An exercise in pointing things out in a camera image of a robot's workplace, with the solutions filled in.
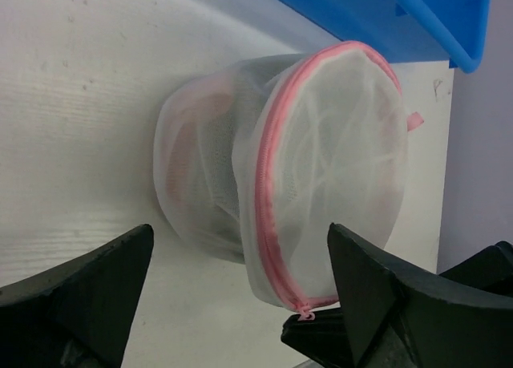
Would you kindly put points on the white mesh laundry bag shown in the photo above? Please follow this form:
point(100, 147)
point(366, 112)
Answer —
point(254, 162)

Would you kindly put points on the blue plastic tub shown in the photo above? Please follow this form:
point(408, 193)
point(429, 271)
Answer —
point(406, 31)

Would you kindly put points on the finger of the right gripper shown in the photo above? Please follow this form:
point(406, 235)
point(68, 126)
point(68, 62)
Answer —
point(489, 269)
point(329, 339)

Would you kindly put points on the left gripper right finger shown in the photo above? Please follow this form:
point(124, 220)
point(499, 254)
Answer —
point(441, 323)

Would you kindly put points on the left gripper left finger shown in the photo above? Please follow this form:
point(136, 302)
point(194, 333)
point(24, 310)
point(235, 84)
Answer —
point(79, 313)

